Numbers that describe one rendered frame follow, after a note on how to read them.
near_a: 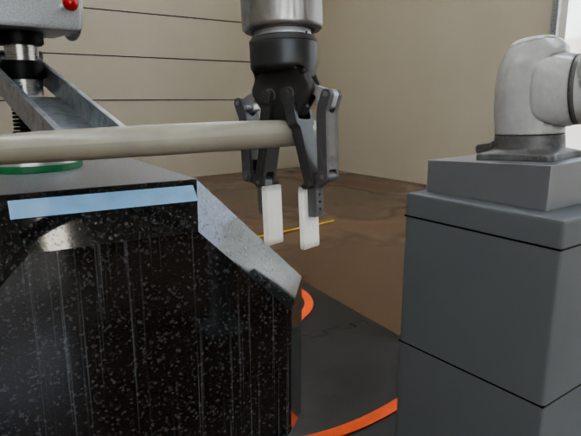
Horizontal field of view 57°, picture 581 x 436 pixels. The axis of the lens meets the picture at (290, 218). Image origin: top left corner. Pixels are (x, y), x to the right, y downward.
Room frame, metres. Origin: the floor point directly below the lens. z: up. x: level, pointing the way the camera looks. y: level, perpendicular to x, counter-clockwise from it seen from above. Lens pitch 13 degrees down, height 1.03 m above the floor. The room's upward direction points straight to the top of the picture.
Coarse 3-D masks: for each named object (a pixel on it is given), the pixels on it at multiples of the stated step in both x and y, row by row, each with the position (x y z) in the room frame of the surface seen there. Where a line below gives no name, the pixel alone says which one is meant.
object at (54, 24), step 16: (0, 0) 1.14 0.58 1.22; (16, 0) 1.16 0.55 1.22; (32, 0) 1.18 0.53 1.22; (48, 0) 1.20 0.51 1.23; (0, 16) 1.14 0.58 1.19; (16, 16) 1.16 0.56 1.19; (32, 16) 1.17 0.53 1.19; (48, 16) 1.20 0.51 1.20; (64, 16) 1.22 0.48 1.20; (80, 16) 1.25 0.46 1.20; (0, 32) 1.20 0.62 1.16; (16, 32) 1.20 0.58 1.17; (32, 32) 1.22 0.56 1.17; (48, 32) 1.25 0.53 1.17; (64, 32) 1.25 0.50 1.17
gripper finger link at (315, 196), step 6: (330, 174) 0.57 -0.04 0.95; (318, 180) 0.58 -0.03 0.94; (318, 186) 0.58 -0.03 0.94; (312, 192) 0.58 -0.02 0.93; (318, 192) 0.58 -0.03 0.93; (312, 198) 0.58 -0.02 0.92; (318, 198) 0.58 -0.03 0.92; (312, 204) 0.58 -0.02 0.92; (318, 204) 0.58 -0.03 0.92; (312, 210) 0.58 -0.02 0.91; (318, 210) 0.58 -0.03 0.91; (312, 216) 0.58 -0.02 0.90
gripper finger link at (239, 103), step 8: (240, 104) 0.64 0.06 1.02; (240, 112) 0.64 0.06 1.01; (248, 112) 0.64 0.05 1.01; (256, 112) 0.65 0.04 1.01; (240, 120) 0.64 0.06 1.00; (248, 120) 0.64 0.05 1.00; (248, 152) 0.63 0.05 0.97; (256, 152) 0.64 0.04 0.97; (248, 160) 0.63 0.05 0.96; (256, 160) 0.65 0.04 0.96; (248, 168) 0.63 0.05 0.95; (248, 176) 0.63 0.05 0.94
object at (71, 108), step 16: (0, 80) 1.15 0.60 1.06; (48, 80) 1.26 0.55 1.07; (64, 80) 1.18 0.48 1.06; (16, 96) 1.06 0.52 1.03; (64, 96) 1.18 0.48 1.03; (80, 96) 1.10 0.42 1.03; (16, 112) 1.07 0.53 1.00; (32, 112) 0.98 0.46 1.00; (48, 112) 1.09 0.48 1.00; (64, 112) 1.11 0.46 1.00; (80, 112) 1.11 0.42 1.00; (96, 112) 1.04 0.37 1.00; (32, 128) 0.98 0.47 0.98; (48, 128) 0.90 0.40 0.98; (64, 128) 1.02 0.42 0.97; (80, 128) 1.04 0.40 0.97
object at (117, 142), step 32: (96, 128) 0.51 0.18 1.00; (128, 128) 0.51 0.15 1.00; (160, 128) 0.52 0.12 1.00; (192, 128) 0.53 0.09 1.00; (224, 128) 0.54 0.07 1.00; (256, 128) 0.56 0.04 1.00; (288, 128) 0.60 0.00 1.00; (0, 160) 0.52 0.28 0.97; (32, 160) 0.51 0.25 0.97; (64, 160) 0.51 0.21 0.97
